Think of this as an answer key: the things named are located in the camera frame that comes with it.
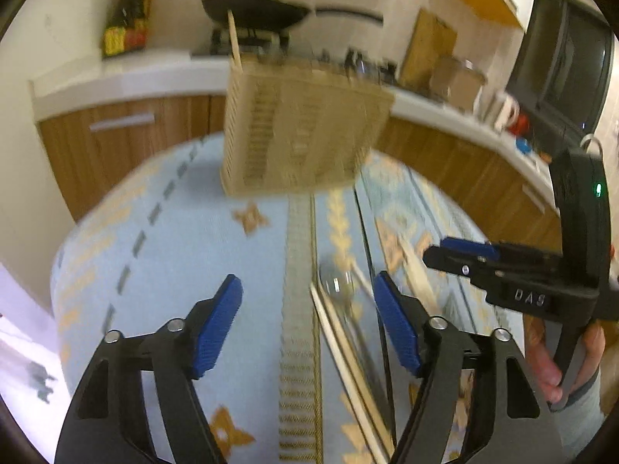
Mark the pale wooden chopstick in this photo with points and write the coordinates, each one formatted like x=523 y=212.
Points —
x=416 y=275
x=362 y=278
x=234 y=38
x=349 y=372
x=340 y=331

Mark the wooden base cabinet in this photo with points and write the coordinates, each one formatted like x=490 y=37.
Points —
x=174 y=125

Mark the black gas stove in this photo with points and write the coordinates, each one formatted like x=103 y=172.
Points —
x=246 y=41

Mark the dark soy sauce bottle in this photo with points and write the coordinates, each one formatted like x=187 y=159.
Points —
x=116 y=24

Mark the blue patterned tablecloth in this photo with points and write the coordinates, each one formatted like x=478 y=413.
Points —
x=193 y=251

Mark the small red container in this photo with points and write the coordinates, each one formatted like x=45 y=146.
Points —
x=520 y=125

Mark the white kitchen countertop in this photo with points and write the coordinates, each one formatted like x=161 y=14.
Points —
x=121 y=75

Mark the person's right hand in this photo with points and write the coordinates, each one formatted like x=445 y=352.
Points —
x=541 y=353

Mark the black glass-front appliance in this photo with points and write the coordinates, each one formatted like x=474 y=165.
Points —
x=570 y=58

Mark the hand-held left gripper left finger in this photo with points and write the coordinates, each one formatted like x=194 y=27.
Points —
x=217 y=328

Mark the white electric kettle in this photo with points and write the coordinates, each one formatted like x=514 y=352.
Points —
x=500 y=109

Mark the beige rice cooker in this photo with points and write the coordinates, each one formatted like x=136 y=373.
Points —
x=454 y=82

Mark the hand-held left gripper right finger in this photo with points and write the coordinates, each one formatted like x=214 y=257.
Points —
x=396 y=328

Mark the black wok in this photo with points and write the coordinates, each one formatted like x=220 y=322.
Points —
x=251 y=12

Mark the cooking oil bottle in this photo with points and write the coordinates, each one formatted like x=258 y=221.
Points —
x=139 y=17

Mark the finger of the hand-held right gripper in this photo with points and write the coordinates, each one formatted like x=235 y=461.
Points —
x=449 y=261
x=471 y=248

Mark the small blue container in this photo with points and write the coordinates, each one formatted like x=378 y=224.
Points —
x=523 y=145

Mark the wooden cutting board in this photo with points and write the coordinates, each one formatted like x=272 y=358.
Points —
x=428 y=43

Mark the metal spoon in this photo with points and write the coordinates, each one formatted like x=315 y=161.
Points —
x=336 y=278

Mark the beige plastic utensil basket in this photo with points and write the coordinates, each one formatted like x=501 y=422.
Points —
x=300 y=125

